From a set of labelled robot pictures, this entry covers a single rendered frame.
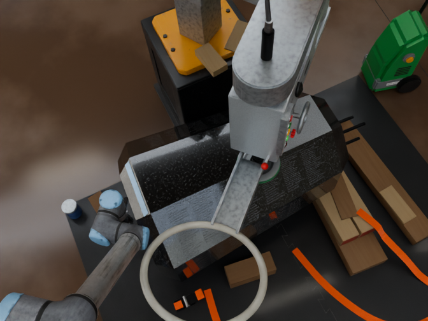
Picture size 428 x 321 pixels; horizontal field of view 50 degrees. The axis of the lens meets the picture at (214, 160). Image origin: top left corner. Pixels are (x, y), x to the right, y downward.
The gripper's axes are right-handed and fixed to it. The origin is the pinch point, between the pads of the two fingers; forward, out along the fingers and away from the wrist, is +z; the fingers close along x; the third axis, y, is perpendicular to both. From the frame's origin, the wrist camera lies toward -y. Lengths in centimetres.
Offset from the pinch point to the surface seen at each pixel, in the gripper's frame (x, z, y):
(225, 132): 45, -2, -55
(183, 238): 26.2, 16.9, -1.8
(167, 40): 6, 0, -121
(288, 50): 66, -88, -33
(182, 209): 25.3, 5.7, -12.7
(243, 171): 54, -25, -20
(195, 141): 29, -1, -49
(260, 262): 62, -30, 23
